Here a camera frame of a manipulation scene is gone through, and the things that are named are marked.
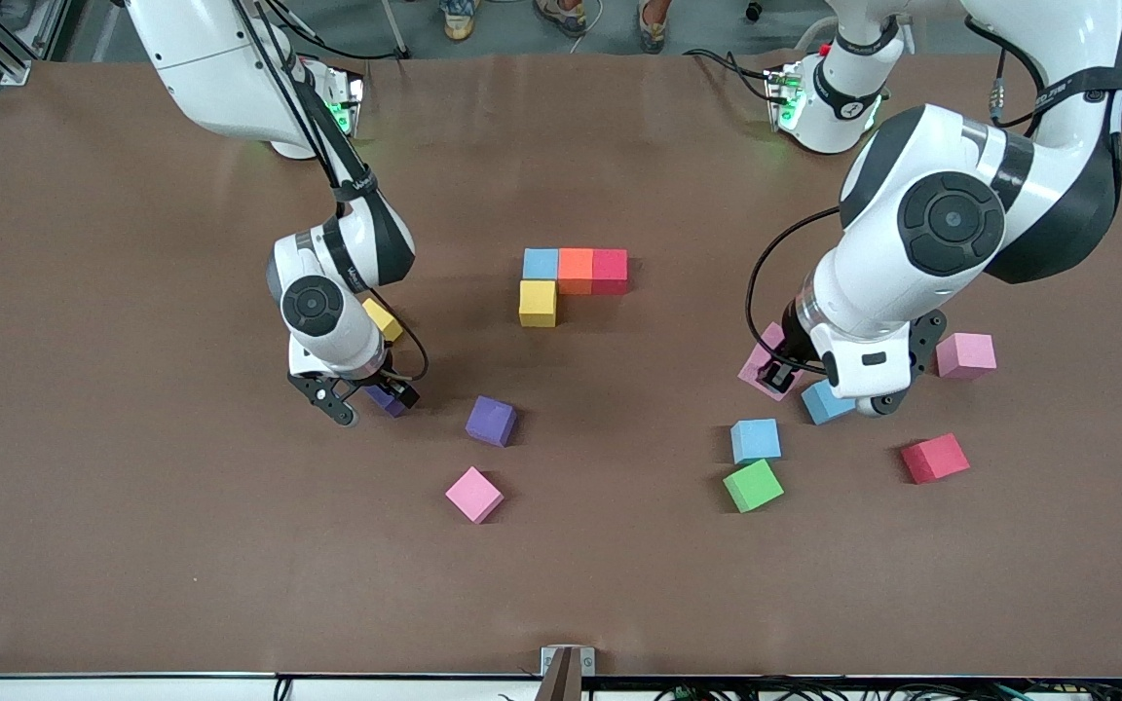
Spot orange foam cube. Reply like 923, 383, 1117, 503
558, 247, 594, 296

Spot red foam cube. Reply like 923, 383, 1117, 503
900, 432, 972, 486
591, 248, 630, 296

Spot white floor cable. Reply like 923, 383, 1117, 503
573, 8, 607, 55

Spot black left camera bracket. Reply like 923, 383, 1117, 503
908, 310, 950, 390

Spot pink foam cube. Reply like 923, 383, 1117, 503
937, 332, 998, 380
444, 465, 505, 526
737, 321, 807, 403

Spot green foam cube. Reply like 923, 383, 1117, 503
723, 459, 786, 514

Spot black camera bracket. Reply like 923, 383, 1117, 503
287, 370, 357, 422
908, 310, 950, 390

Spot brown table cover mat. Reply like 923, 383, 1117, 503
0, 54, 1122, 680

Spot black arm base cables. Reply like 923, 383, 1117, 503
683, 47, 778, 103

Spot black right camera bracket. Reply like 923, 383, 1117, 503
287, 370, 357, 422

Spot yellow foam cube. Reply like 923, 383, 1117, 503
518, 279, 559, 329
363, 297, 405, 343

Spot person foot in sandal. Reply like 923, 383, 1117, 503
439, 0, 479, 42
637, 0, 671, 55
534, 0, 589, 38

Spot metal table edge bracket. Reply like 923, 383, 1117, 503
537, 646, 596, 701

